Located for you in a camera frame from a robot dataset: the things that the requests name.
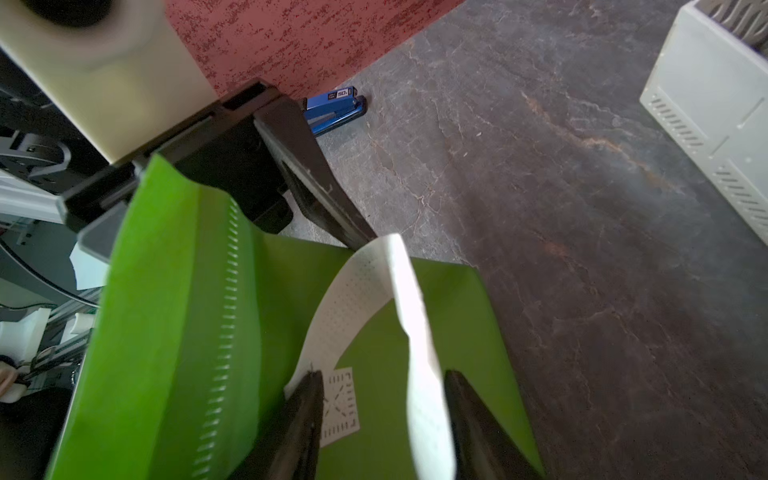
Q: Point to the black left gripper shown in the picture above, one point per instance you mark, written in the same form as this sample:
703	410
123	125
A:
220	147

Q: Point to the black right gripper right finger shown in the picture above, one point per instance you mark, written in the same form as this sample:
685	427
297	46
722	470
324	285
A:
483	449

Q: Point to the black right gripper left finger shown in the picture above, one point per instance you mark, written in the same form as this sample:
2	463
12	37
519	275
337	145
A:
290	447

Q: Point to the green insulated delivery bag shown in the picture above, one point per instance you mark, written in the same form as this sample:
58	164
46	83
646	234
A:
207	325

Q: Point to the blue stapler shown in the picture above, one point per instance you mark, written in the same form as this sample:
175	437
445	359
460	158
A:
328	111

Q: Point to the white magazine file organizer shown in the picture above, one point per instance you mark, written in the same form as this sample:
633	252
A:
708	91

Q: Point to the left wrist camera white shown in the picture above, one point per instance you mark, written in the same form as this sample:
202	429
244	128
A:
122	76

